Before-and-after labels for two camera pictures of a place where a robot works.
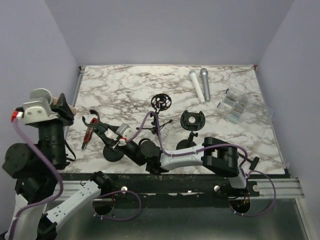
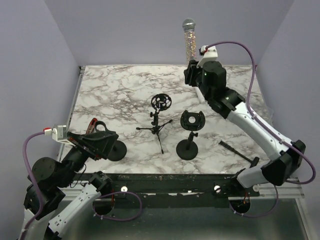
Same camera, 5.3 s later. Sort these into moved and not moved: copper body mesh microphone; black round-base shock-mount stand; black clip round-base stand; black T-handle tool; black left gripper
Moved: black clip round-base stand; copper body mesh microphone; black left gripper
Not moved: black round-base shock-mount stand; black T-handle tool
